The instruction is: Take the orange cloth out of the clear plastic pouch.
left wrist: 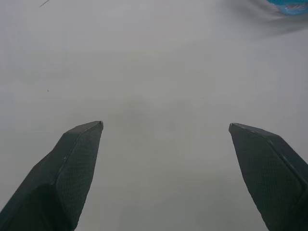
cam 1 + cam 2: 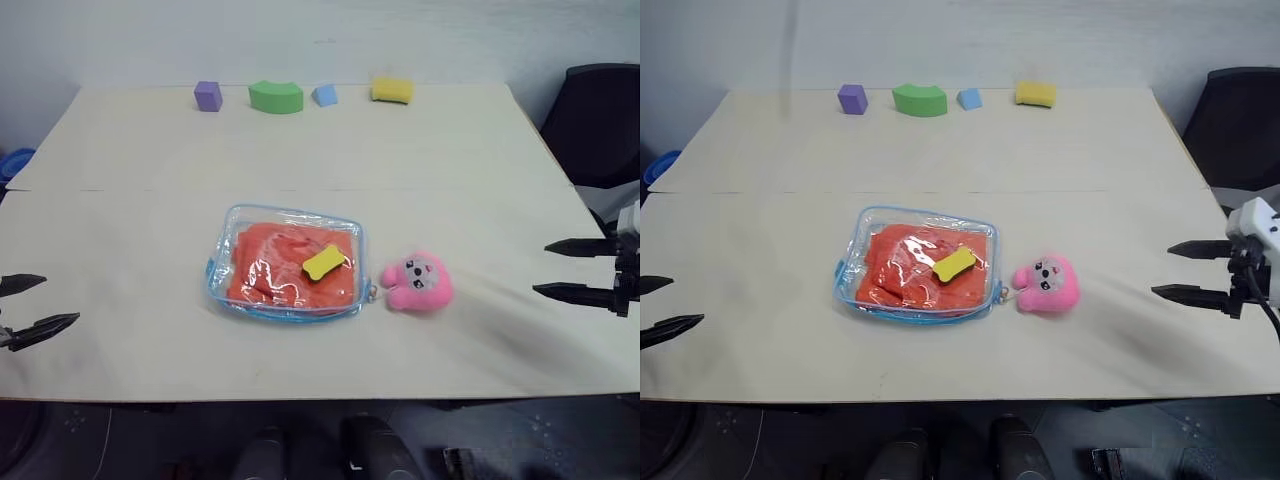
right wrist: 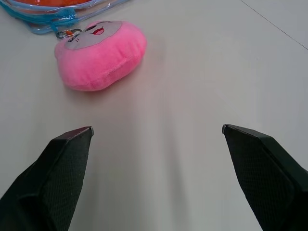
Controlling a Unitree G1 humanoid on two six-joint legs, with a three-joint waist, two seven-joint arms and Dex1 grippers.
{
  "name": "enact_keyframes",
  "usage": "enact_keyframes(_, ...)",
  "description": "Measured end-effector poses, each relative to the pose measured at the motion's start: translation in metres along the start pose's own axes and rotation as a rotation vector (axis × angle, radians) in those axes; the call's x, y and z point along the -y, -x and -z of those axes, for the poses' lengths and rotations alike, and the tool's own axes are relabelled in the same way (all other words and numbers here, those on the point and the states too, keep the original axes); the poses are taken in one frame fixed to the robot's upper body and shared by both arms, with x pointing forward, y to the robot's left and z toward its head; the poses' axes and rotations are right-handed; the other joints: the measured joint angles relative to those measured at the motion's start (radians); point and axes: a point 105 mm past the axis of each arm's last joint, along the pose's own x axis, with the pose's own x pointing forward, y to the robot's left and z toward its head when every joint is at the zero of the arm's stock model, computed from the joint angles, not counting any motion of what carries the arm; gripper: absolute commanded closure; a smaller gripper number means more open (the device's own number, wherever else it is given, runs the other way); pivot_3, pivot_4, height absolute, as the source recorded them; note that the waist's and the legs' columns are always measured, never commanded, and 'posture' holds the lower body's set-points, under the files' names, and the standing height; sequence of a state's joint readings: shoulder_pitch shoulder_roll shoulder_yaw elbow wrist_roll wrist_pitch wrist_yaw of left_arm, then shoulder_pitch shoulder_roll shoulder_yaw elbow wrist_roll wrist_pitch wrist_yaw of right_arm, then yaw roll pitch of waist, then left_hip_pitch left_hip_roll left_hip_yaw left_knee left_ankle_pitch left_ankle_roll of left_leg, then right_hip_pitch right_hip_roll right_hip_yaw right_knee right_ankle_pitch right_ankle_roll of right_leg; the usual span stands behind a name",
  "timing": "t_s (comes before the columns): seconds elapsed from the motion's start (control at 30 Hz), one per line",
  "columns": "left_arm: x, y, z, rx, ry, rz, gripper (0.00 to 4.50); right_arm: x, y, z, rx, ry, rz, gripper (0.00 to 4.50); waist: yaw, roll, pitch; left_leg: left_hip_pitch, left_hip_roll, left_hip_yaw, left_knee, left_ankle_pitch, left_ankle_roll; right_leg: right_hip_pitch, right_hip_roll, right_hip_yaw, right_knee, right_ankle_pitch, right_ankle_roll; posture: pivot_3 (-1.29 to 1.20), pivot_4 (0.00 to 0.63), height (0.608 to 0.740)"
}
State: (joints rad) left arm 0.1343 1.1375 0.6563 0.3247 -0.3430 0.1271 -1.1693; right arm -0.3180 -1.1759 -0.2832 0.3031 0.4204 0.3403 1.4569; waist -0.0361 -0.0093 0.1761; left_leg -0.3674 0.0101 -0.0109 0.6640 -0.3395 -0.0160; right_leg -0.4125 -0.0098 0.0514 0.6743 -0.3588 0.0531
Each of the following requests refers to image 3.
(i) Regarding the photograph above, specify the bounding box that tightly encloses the metal keyring clasp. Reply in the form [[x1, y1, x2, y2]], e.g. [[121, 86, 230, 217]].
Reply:
[[55, 28, 82, 41]]

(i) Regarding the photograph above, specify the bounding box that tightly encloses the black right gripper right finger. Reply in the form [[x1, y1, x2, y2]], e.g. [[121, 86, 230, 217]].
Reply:
[[221, 124, 308, 231]]

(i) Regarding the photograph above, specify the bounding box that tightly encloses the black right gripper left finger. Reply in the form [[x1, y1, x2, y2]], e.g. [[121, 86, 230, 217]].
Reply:
[[0, 126, 95, 231]]

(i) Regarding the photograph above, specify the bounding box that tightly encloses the clear zip bag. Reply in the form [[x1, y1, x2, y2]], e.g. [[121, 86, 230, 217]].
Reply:
[[0, 0, 142, 36]]

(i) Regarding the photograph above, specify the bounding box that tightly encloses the orange cloth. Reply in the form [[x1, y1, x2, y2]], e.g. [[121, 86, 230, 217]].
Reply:
[[13, 0, 97, 14]]

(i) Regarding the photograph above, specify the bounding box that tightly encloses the pink plush face toy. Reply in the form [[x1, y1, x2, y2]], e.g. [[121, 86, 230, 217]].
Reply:
[[53, 20, 148, 92]]

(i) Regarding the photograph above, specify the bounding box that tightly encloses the blue fuzzy zipper cord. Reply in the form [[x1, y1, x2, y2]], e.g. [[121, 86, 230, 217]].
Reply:
[[49, 8, 78, 32]]

